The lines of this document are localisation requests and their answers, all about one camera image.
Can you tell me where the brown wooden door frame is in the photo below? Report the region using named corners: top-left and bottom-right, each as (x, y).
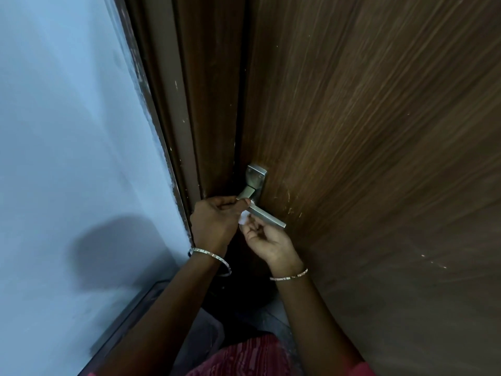
top-left (105, 0), bottom-right (251, 247)

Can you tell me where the person's right forearm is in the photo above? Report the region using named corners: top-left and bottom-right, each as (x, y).
top-left (270, 273), bottom-right (365, 376)

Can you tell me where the pink patterned garment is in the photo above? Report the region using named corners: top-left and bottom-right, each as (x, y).
top-left (87, 334), bottom-right (377, 376)

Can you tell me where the silver bangle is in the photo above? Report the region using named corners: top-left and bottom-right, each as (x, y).
top-left (187, 247), bottom-right (232, 278)

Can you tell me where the brown wooden door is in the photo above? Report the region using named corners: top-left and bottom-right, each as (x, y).
top-left (237, 0), bottom-right (501, 376)

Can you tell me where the silver door lever handle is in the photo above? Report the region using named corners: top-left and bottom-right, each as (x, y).
top-left (236, 186), bottom-right (287, 231)

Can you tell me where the person's right hand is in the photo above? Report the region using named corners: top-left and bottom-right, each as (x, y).
top-left (238, 215), bottom-right (304, 277)

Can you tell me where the person's left forearm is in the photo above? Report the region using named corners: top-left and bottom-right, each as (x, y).
top-left (94, 251), bottom-right (232, 376)

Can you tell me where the silver handle mounting plate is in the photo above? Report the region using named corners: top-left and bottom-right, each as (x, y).
top-left (245, 164), bottom-right (268, 205)

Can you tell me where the dark skirting board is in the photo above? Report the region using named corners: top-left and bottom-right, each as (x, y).
top-left (77, 279), bottom-right (174, 376)

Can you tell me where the person's left hand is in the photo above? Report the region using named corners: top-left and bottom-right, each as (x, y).
top-left (189, 196), bottom-right (251, 258)

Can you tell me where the thin beaded bangle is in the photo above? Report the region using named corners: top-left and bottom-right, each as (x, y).
top-left (269, 268), bottom-right (309, 282)

